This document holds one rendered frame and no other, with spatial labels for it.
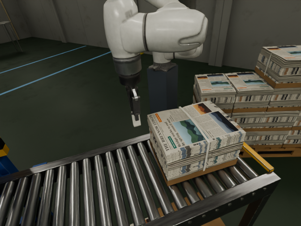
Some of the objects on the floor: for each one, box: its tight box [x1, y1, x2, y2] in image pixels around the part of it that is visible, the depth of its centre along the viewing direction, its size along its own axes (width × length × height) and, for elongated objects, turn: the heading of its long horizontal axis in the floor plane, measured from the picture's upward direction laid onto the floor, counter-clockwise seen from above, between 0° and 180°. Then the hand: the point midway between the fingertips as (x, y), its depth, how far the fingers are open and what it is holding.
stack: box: [192, 72, 301, 157], centre depth 181 cm, size 39×117×83 cm, turn 93°
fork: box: [257, 147, 296, 154], centre depth 188 cm, size 10×105×4 cm, turn 93°
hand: (135, 118), depth 71 cm, fingers closed
